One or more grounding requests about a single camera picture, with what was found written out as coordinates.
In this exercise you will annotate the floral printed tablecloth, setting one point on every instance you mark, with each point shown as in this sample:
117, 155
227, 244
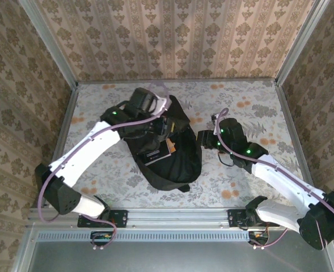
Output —
240, 93

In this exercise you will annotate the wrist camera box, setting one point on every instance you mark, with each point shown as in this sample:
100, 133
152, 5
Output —
145, 100
233, 131

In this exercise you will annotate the grey metal panel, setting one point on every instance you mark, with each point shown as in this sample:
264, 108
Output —
169, 258

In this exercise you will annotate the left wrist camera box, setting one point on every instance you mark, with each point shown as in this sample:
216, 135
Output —
145, 100

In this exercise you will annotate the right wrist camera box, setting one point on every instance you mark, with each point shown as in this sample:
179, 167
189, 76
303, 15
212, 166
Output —
233, 131

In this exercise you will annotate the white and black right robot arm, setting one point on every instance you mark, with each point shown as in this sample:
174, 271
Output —
283, 181

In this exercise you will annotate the aluminium front frame rail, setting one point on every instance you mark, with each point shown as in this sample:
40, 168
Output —
178, 218

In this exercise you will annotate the black fabric backpack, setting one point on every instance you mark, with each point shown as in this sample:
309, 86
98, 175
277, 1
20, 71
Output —
181, 167

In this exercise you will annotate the aluminium side rail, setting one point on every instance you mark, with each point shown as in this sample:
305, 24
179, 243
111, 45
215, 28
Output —
287, 113
59, 147

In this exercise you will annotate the black book with yellow characters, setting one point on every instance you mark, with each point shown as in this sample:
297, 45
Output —
156, 154

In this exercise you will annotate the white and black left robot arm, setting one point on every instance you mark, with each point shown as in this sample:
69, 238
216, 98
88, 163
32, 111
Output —
90, 147

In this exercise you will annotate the aluminium frame post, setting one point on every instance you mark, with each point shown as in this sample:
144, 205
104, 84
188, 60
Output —
301, 42
51, 42

